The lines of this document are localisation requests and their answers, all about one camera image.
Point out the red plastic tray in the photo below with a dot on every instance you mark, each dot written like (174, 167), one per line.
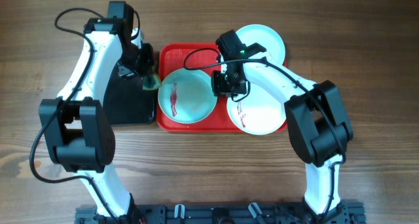
(190, 56)

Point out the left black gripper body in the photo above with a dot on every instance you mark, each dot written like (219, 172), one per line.
(137, 61)

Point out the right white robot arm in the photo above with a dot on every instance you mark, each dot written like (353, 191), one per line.
(318, 125)

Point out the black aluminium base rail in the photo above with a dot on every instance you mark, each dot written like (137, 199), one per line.
(291, 212)

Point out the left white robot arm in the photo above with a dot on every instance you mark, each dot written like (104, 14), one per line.
(78, 135)

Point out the pale green plate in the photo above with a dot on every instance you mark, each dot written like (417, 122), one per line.
(186, 96)

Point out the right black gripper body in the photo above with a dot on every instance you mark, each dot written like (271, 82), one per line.
(224, 84)

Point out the green yellow sponge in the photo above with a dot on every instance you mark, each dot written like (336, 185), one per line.
(151, 82)

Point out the white plate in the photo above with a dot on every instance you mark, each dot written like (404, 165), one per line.
(258, 114)
(266, 37)

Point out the black plastic tray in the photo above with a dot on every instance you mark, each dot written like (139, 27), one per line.
(126, 99)

